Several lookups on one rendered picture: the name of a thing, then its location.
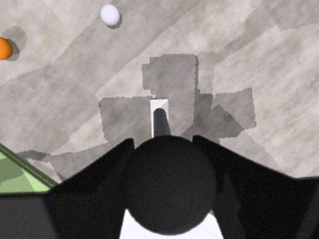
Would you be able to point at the white ball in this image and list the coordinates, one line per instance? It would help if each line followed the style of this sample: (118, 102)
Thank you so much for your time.
(110, 15)

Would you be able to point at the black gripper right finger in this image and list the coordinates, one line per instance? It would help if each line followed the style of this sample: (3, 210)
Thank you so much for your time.
(252, 202)

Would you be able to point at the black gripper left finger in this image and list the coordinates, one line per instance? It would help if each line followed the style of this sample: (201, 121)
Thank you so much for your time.
(87, 205)

